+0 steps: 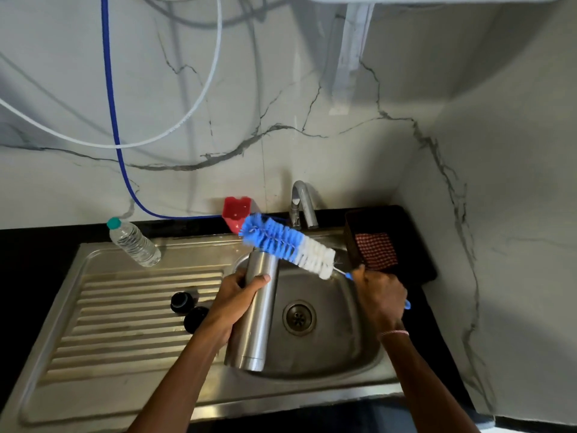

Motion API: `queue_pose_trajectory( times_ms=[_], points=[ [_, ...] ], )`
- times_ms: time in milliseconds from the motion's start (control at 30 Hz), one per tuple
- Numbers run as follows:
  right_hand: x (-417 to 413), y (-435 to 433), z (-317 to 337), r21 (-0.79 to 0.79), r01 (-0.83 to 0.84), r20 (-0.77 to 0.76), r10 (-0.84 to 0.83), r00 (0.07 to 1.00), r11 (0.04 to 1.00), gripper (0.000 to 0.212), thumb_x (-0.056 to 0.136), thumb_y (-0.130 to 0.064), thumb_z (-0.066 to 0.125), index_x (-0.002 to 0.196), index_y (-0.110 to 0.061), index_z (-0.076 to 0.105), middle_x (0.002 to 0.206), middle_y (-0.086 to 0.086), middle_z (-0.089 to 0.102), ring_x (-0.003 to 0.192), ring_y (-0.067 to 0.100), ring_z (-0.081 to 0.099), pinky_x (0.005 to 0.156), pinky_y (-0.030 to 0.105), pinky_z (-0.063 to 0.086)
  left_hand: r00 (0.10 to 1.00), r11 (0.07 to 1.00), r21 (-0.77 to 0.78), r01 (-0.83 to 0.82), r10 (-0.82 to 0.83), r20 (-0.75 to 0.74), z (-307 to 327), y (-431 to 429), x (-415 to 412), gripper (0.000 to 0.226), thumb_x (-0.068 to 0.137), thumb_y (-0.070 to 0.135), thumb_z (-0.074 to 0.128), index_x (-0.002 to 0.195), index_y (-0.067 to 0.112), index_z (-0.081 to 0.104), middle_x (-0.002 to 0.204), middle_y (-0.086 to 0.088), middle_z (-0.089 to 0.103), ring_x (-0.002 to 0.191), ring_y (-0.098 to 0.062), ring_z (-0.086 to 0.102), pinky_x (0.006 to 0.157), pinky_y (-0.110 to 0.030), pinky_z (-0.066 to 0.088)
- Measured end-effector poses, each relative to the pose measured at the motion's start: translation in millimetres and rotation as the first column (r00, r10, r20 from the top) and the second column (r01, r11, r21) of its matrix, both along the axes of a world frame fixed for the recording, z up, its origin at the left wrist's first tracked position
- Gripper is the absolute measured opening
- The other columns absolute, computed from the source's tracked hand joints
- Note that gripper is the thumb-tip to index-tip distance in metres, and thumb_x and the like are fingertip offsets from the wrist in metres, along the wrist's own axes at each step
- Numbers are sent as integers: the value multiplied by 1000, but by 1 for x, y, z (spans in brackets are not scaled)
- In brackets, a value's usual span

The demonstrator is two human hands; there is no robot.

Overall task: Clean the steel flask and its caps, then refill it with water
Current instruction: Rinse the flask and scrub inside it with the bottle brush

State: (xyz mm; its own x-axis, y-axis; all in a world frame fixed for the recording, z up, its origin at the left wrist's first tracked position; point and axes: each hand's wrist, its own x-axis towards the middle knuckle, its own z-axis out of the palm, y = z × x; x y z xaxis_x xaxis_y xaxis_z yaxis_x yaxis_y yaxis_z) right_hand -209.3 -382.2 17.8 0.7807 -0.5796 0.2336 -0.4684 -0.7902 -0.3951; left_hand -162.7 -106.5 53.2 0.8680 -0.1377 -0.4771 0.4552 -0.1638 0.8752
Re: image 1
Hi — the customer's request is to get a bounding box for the red checkered cloth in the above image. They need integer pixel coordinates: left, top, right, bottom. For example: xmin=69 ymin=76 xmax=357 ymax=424
xmin=355 ymin=232 xmax=399 ymax=272

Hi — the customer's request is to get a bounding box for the clear plastic water bottle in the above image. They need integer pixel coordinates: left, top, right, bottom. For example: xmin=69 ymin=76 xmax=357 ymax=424
xmin=106 ymin=216 xmax=162 ymax=268

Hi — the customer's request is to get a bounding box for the steel flask bottle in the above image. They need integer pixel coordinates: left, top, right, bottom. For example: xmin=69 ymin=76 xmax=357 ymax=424
xmin=224 ymin=248 xmax=280 ymax=373

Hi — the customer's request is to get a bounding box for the white hose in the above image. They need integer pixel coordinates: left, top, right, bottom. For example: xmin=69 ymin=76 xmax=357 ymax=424
xmin=0 ymin=0 xmax=224 ymax=150

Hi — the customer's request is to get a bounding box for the blue hose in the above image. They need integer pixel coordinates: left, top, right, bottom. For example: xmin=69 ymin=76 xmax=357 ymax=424
xmin=100 ymin=0 xmax=289 ymax=221

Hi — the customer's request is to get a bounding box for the metal sink drain strainer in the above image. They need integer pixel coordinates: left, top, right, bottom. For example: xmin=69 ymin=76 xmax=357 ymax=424
xmin=282 ymin=299 xmax=318 ymax=337

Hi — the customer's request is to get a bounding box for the chrome sink faucet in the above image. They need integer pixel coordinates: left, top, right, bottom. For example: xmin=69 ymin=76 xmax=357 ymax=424
xmin=288 ymin=180 xmax=320 ymax=230

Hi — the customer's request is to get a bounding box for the person's left forearm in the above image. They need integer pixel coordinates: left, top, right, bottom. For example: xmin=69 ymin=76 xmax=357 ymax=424
xmin=126 ymin=331 xmax=228 ymax=433

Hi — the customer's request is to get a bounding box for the steel flask cup lid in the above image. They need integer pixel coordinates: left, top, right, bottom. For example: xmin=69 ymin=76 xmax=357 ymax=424
xmin=183 ymin=306 xmax=210 ymax=335

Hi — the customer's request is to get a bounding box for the blue white bottle brush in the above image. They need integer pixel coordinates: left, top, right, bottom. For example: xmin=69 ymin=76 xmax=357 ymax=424
xmin=238 ymin=213 xmax=412 ymax=311

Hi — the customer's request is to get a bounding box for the black flask stopper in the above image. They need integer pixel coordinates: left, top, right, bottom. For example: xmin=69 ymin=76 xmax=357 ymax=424
xmin=170 ymin=291 xmax=195 ymax=315

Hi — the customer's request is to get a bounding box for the person's right hand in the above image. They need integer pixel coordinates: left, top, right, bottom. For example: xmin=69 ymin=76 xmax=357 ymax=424
xmin=350 ymin=263 xmax=410 ymax=341

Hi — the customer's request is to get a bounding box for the person's right forearm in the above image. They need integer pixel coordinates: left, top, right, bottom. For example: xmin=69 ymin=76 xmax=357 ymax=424
xmin=380 ymin=333 xmax=481 ymax=433

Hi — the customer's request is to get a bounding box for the dark woven tray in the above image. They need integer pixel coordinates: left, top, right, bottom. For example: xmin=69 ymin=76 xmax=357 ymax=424
xmin=344 ymin=205 xmax=438 ymax=284

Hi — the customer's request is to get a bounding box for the person's left hand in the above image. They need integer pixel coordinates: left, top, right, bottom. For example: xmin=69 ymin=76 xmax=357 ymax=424
xmin=197 ymin=270 xmax=272 ymax=352

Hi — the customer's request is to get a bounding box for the stainless steel sink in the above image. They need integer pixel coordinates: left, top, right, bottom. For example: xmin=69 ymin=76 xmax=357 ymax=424
xmin=0 ymin=227 xmax=406 ymax=433

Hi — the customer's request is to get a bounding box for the red plastic brush holder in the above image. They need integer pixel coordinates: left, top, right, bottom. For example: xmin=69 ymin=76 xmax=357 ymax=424
xmin=221 ymin=196 xmax=252 ymax=235

